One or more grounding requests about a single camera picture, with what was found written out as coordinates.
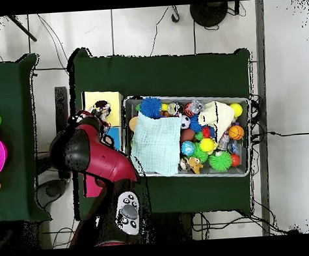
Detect cream knitted cloth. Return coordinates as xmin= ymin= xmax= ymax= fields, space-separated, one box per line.
xmin=196 ymin=99 xmax=237 ymax=144

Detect black rod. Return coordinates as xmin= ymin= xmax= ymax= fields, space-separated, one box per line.
xmin=7 ymin=13 xmax=38 ymax=44

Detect wooden three-hole sorting box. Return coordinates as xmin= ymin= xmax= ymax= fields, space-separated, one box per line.
xmin=77 ymin=89 xmax=130 ymax=199

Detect mint knitted cloth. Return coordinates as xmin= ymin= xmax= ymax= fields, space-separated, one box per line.
xmin=127 ymin=109 xmax=186 ymax=179

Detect globe print ball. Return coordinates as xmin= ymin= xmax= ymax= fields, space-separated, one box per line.
xmin=180 ymin=140 xmax=196 ymax=157

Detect small soccer ball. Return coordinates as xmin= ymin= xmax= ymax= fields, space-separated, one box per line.
xmin=179 ymin=114 xmax=192 ymax=130

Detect grey round base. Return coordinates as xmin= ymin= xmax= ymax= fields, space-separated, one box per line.
xmin=34 ymin=178 xmax=70 ymax=210

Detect black cable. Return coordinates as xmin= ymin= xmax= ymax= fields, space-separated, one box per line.
xmin=250 ymin=128 xmax=309 ymax=139

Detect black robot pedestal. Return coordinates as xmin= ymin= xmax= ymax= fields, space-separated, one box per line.
xmin=152 ymin=210 xmax=204 ymax=243

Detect yellow plastic ball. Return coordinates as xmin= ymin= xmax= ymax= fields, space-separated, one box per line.
xmin=198 ymin=137 xmax=216 ymax=153
xmin=228 ymin=102 xmax=244 ymax=119

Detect black round stand base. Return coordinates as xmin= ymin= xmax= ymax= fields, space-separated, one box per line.
xmin=189 ymin=1 xmax=230 ymax=29

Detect black stand bar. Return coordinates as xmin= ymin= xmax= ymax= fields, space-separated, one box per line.
xmin=53 ymin=86 xmax=70 ymax=127

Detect brown plush animal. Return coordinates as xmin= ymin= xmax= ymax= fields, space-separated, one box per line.
xmin=187 ymin=156 xmax=204 ymax=175

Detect large green spiky ball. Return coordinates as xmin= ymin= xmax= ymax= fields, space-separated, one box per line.
xmin=207 ymin=149 xmax=234 ymax=173

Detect blue spiky rubber ball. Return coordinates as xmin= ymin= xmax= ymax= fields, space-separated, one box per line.
xmin=139 ymin=96 xmax=163 ymax=120

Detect dark green tablecloth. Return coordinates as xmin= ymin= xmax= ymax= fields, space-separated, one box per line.
xmin=0 ymin=52 xmax=53 ymax=225
xmin=64 ymin=36 xmax=260 ymax=221

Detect wire mesh bin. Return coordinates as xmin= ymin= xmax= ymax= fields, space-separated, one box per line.
xmin=118 ymin=88 xmax=255 ymax=185

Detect orange basketball toy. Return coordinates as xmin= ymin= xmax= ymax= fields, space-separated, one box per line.
xmin=227 ymin=124 xmax=245 ymax=142

